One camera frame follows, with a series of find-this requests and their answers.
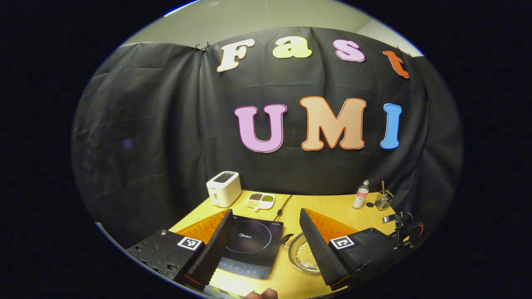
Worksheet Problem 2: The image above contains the black backdrop cloth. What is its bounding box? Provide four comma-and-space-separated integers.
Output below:
71, 26, 464, 250

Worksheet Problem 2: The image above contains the white divided bean dish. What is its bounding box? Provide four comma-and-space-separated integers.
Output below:
245, 193, 276, 210

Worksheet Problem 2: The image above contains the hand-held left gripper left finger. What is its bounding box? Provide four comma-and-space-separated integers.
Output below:
125, 208, 235, 291

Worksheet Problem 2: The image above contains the pile of yellow beans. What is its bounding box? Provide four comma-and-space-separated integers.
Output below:
298, 241, 321, 269

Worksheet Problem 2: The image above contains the stainless steel pot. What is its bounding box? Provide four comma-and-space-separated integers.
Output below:
282, 232, 323, 274

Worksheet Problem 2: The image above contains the white toaster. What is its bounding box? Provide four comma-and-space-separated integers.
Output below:
207, 171, 242, 208

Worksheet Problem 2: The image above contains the black power cable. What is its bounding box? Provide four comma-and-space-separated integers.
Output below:
273, 194, 293, 222

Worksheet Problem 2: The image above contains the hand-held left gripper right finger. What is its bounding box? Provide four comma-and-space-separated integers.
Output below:
299, 208, 406, 291

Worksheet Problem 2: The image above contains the clear bottle with pink label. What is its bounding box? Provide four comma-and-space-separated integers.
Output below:
352, 180, 369, 209

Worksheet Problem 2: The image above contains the black induction cooktop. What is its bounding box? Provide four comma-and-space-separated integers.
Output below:
210, 215, 284, 279

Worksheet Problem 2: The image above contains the glass holder with sticks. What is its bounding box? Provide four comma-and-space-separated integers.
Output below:
374, 181, 394, 211

